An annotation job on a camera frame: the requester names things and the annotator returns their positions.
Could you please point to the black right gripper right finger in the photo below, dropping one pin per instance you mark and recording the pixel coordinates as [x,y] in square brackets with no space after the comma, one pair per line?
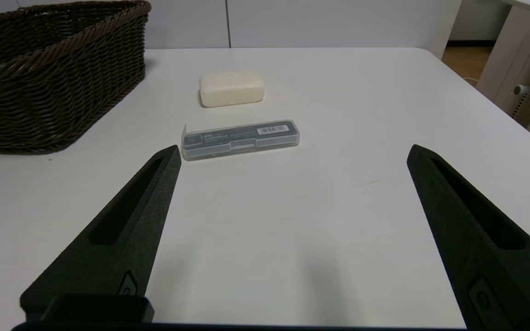
[476,257]

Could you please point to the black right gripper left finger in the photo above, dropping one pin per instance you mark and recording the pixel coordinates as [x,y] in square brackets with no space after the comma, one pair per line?
[122,248]

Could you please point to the brown wicker basket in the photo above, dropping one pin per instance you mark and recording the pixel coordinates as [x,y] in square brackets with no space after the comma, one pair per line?
[39,82]

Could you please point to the clear plastic case with barcode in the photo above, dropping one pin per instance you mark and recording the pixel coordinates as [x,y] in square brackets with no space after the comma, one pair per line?
[239,140]

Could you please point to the cream soap bar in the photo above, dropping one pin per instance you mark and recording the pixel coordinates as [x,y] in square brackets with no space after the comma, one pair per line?
[231,88]

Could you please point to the white adjustable desk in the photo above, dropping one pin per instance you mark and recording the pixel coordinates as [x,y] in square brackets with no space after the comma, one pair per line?
[513,50]

